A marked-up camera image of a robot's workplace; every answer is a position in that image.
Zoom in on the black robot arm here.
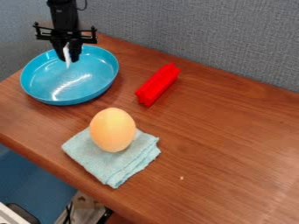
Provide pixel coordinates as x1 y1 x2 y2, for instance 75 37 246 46
33 0 98 62

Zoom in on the white object at corner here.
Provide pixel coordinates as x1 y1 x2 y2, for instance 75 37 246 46
0 202 30 224

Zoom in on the blue plastic plate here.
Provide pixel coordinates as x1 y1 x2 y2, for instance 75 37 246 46
21 45 119 106

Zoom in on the black cable under table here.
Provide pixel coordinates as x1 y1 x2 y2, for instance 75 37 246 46
63 200 77 224

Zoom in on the light blue folded cloth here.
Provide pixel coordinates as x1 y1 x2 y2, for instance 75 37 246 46
62 129 162 189

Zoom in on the orange egg-shaped ball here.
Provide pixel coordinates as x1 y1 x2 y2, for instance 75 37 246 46
89 108 137 152

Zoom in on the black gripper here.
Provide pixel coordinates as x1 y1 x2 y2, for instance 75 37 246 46
33 22 98 62

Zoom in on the red plastic block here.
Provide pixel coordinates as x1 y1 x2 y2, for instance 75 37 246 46
135 63 181 107

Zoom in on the white toothpaste tube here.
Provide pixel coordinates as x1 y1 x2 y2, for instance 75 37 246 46
63 42 71 69

